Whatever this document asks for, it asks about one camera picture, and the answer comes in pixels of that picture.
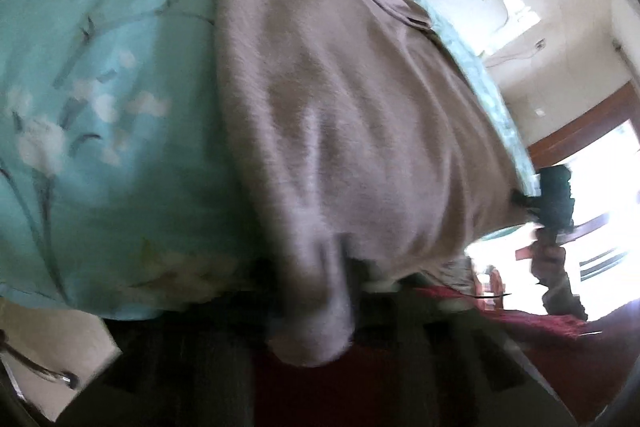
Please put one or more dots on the person's right hand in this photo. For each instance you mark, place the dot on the person's right hand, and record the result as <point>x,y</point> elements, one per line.
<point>549,262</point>

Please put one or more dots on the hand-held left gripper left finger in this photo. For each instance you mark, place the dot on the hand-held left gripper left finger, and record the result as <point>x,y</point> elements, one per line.
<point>200,357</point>

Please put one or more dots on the grey-brown small garment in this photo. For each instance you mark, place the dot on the grey-brown small garment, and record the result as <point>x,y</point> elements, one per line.
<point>350,107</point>

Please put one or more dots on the white wall socket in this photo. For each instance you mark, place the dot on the white wall socket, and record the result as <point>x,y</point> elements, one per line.
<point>539,45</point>

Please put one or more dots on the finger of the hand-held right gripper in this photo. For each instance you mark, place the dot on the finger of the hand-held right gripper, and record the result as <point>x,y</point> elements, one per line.
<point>525,203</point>

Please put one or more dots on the dark red cloth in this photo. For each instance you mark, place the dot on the dark red cloth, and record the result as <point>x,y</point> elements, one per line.
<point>550,357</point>

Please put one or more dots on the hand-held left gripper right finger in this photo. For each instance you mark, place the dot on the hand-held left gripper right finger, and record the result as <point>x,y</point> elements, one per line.
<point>425,357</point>

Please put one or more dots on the wooden door frame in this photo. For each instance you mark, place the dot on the wooden door frame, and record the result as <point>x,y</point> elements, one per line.
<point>590,122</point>

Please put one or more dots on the teal floral bedsheet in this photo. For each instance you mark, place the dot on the teal floral bedsheet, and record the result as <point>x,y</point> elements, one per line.
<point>100,57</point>

